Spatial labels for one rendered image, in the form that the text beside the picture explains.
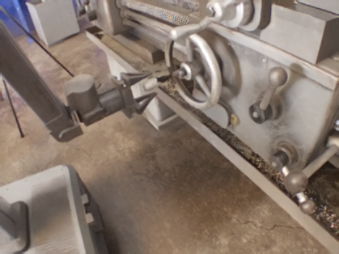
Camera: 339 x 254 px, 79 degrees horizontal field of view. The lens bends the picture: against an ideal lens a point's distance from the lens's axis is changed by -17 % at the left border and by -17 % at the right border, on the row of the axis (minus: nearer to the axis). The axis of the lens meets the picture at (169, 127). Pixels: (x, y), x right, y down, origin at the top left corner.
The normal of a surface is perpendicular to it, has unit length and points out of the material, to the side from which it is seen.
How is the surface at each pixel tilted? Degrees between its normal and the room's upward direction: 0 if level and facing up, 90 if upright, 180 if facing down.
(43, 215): 0
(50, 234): 0
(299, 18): 90
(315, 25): 90
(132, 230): 0
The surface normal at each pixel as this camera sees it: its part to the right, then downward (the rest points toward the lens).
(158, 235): -0.09, -0.73
